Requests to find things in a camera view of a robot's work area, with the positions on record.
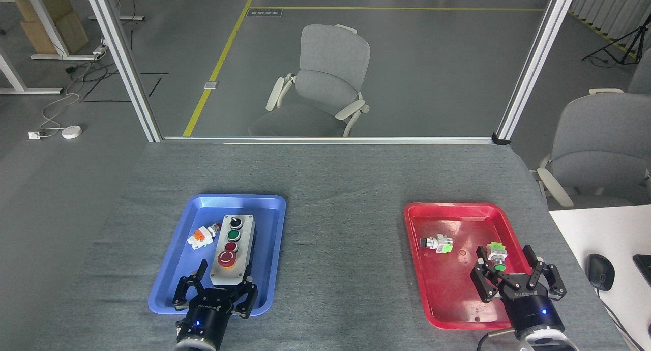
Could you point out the white desk frame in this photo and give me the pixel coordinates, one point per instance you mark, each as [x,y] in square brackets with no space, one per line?
[43,15]

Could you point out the grey office chair white arms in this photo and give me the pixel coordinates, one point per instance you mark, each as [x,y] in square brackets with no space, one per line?
[600,147]
[328,81]

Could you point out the white side table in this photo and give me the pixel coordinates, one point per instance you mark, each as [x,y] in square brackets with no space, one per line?
[610,234]

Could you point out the black tripod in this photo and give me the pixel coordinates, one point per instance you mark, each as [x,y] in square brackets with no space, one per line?
[628,43]

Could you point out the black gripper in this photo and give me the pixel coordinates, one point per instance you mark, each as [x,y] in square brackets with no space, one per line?
[531,308]
[206,315]

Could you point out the grey table cloth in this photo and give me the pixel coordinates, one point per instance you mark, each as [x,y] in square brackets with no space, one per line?
[346,188]

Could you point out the white power strip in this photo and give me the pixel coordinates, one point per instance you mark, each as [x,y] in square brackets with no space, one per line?
[99,50]

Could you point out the stacked cardboard boxes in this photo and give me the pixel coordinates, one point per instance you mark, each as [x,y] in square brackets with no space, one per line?
[56,20]

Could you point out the dark floor sign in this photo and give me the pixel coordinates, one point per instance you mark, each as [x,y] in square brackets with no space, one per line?
[264,12]

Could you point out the orange white push button switch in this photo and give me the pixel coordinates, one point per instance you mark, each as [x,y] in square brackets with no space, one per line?
[199,237]

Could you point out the grey four-button control box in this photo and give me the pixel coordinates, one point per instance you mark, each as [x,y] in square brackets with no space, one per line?
[240,239]

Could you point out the white round floor device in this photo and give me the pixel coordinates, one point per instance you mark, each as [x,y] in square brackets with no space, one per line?
[71,132]

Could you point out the black computer mouse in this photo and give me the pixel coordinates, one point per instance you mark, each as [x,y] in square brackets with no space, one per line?
[600,272]

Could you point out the black-headed switch with green block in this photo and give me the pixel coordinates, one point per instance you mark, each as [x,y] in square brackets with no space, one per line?
[438,244]

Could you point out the blue plastic tray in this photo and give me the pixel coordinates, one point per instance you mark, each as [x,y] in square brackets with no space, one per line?
[264,229]

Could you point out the white desk leg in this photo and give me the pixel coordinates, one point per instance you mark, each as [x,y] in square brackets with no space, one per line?
[12,76]

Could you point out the grey office chair back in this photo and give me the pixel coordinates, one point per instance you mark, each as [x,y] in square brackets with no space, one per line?
[642,76]

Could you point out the grey pleated curtain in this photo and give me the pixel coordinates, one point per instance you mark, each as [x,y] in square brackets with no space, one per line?
[615,7]

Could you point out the black keyboard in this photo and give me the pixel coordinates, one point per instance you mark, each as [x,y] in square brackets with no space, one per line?
[644,267]

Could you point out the white floor socket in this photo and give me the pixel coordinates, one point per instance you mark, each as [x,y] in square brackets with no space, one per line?
[34,135]

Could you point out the red plastic tray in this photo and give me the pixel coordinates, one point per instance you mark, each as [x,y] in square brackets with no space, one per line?
[447,285]

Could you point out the silver aluminium post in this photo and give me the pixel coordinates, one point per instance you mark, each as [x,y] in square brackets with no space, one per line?
[534,66]
[124,61]

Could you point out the silver aluminium rail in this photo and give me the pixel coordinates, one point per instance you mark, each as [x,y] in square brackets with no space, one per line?
[325,140]

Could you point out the green push button switch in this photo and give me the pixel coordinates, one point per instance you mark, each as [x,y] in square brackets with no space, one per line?
[496,253]

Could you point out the metal floor plate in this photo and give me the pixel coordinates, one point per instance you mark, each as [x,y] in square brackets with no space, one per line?
[211,85]

